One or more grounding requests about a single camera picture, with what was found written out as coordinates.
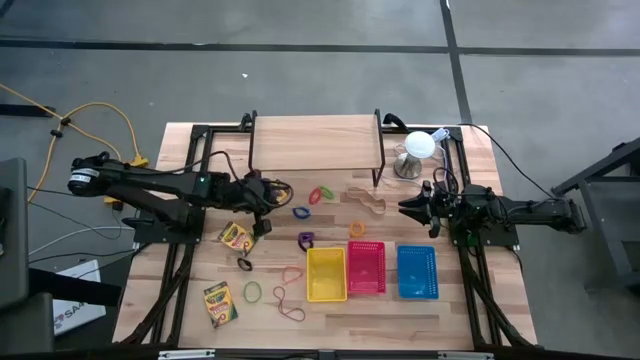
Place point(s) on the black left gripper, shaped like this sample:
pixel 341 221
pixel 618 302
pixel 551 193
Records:
pixel 252 192

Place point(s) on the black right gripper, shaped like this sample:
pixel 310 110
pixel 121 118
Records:
pixel 442 207

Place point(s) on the small blue band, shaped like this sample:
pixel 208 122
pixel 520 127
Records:
pixel 294 212

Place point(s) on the red plastic basket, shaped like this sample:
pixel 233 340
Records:
pixel 366 267

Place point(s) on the small black band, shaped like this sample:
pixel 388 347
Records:
pixel 239 264

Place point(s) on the thin pink rubber band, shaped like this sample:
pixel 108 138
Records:
pixel 283 275

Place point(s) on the yellow plastic basket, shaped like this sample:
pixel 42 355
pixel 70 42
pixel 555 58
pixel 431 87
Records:
pixel 326 275

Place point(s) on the thin green rubber band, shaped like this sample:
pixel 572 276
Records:
pixel 244 292

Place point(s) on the long red rubber band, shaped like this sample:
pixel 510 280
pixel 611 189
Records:
pixel 281 301

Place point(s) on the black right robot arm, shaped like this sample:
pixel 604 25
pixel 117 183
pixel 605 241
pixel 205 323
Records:
pixel 525 212

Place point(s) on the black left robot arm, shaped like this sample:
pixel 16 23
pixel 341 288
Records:
pixel 150 182

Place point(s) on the wooden desk shelf riser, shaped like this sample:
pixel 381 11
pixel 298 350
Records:
pixel 315 142

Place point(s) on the blue plastic basket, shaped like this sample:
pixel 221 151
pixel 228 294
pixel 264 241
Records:
pixel 417 272

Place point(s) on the black metal cart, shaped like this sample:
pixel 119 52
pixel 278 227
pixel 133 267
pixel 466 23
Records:
pixel 605 225

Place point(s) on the black padded beam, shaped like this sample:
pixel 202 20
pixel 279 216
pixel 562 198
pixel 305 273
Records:
pixel 75 287

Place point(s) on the white printed box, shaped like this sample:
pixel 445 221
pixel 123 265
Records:
pixel 80 315

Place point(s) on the black flat floor bar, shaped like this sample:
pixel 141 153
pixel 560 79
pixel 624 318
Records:
pixel 25 110

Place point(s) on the dark grey cabinet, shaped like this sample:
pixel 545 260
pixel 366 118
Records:
pixel 12 225

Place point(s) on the dark grey block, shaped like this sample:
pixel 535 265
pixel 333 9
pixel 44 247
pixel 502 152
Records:
pixel 25 325

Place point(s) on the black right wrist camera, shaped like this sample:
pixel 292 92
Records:
pixel 434 231

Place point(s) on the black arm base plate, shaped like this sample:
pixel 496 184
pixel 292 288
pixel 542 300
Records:
pixel 500 239
pixel 150 234

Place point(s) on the silver edge bracket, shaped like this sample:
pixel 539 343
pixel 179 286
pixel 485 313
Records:
pixel 466 355
pixel 186 354

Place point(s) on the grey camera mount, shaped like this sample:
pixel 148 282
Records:
pixel 326 355

